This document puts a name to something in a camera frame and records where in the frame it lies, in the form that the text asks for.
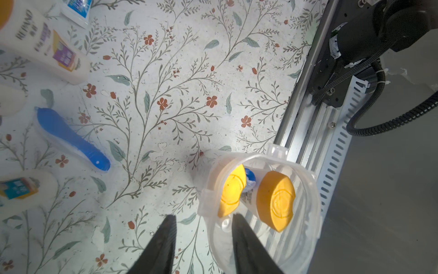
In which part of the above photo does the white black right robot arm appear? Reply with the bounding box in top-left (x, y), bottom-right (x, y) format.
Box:
top-left (308, 1), bottom-right (438, 107)

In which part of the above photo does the yellow cap lotion bottle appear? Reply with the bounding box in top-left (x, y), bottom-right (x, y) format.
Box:
top-left (240, 169), bottom-right (296, 232)

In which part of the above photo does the black corrugated right cable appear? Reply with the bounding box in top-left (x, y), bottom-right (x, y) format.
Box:
top-left (345, 58), bottom-right (438, 137)

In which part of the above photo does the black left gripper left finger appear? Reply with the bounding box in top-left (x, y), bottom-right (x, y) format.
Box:
top-left (127, 215), bottom-right (177, 274)

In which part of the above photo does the clear plastic kit container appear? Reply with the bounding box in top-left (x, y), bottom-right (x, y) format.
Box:
top-left (192, 145), bottom-right (322, 274)

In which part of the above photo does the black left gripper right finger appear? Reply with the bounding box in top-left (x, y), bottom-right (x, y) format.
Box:
top-left (232, 213), bottom-right (283, 274)

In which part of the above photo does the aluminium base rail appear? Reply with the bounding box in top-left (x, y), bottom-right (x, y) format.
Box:
top-left (274, 1), bottom-right (370, 216)

